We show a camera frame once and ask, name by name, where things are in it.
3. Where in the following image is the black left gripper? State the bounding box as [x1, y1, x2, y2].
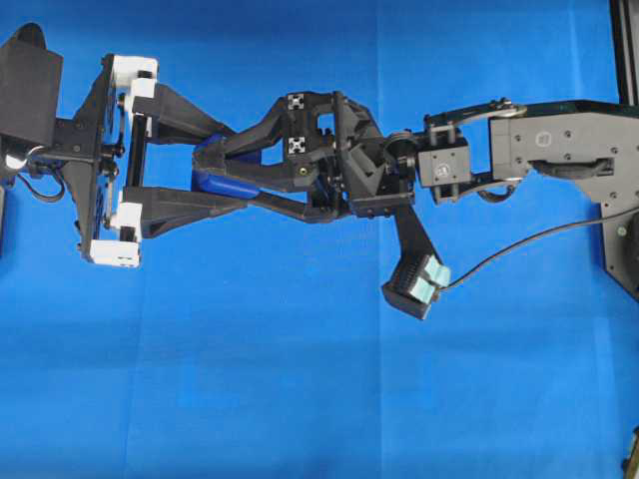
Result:
[54, 52, 251, 269]

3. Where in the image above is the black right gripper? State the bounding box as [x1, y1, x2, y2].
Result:
[193, 91, 416, 224]

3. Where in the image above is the blue block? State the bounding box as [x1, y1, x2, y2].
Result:
[191, 134, 262, 200]

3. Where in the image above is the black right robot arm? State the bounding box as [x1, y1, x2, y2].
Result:
[193, 92, 638, 315]

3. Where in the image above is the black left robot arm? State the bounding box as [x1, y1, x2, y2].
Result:
[1, 24, 246, 267]

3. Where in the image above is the black left base block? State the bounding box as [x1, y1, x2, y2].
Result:
[0, 186, 7, 256]

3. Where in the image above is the blue table cloth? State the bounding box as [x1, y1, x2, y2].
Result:
[1, 1, 638, 478]

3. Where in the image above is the yellow clamp at edge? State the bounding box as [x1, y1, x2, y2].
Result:
[621, 426, 639, 479]

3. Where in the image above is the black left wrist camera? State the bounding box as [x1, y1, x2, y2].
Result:
[1, 22, 63, 146]

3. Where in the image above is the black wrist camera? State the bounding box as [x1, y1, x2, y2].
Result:
[380, 204, 452, 321]
[1, 22, 63, 146]

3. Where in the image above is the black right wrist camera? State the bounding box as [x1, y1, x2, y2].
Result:
[380, 204, 452, 321]

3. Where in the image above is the black right camera cable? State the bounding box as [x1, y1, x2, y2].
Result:
[438, 209, 639, 291]

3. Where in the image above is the black aluminium frame post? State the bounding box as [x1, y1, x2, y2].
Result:
[609, 0, 639, 106]

